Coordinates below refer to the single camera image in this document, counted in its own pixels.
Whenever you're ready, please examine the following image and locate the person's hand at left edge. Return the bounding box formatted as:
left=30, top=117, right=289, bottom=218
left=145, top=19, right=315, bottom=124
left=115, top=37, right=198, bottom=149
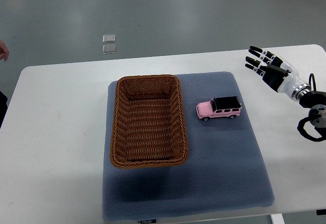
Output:
left=0, top=40, right=10, bottom=61

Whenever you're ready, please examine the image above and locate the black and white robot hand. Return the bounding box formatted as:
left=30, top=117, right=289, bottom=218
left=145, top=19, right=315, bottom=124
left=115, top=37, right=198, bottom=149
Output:
left=245, top=46, right=312, bottom=101

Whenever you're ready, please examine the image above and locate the pink toy car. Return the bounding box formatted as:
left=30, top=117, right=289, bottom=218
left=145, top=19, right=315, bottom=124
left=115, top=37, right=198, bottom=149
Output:
left=196, top=96, right=242, bottom=121

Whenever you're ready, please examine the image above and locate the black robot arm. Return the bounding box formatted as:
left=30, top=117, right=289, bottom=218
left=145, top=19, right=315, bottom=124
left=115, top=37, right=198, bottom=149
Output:
left=299, top=91, right=325, bottom=128

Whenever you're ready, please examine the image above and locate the brown wicker basket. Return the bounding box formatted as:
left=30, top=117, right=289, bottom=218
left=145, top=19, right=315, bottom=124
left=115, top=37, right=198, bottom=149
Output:
left=110, top=74, right=188, bottom=169

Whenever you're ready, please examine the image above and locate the dark clothing at left edge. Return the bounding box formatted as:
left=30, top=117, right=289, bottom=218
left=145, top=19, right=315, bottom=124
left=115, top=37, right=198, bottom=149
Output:
left=0, top=92, right=8, bottom=127

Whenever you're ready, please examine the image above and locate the upper metal floor plate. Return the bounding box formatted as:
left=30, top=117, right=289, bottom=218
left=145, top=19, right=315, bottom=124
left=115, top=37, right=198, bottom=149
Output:
left=102, top=34, right=116, bottom=43

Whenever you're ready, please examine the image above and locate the blue-grey padded mat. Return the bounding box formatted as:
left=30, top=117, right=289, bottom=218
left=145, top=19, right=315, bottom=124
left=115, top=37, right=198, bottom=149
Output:
left=102, top=72, right=275, bottom=221

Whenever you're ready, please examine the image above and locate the white table leg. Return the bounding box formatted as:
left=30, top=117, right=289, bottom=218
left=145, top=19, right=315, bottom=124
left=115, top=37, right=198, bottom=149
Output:
left=270, top=214, right=285, bottom=224

